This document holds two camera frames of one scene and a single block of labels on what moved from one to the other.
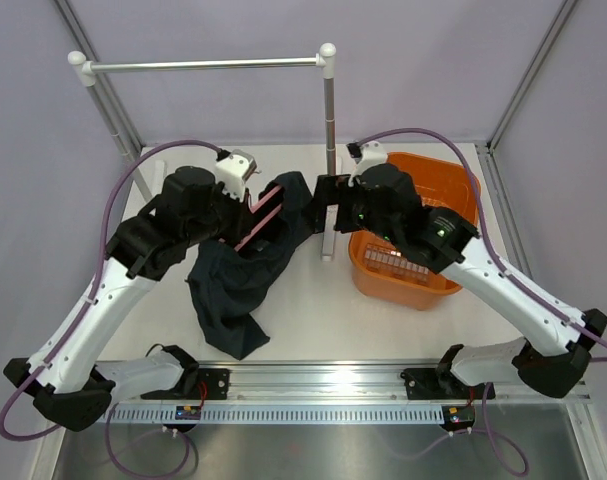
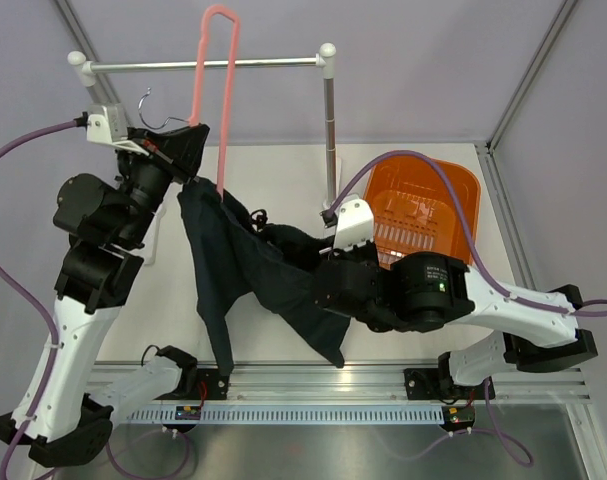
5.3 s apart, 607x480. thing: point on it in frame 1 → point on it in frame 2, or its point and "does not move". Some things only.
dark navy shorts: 225,280 → 236,253
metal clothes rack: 326,59 does not move
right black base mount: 430,384 does not move
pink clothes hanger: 253,208 → 236,27
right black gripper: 334,190 → 369,250
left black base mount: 212,384 does not move
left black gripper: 242,216 → 183,148
